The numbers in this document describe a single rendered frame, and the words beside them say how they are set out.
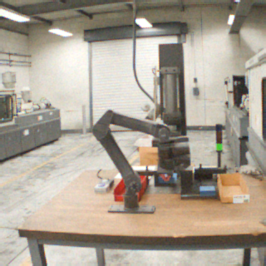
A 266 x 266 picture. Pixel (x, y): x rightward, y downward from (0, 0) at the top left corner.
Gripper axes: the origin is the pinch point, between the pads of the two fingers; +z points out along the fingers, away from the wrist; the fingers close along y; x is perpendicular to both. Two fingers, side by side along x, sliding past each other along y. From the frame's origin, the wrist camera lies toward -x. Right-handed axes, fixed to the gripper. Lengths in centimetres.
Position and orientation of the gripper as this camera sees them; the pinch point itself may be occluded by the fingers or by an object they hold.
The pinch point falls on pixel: (165, 179)
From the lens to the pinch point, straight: 149.9
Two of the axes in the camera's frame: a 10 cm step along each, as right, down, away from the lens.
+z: 0.3, 7.3, 6.9
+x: -10.0, -0.2, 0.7
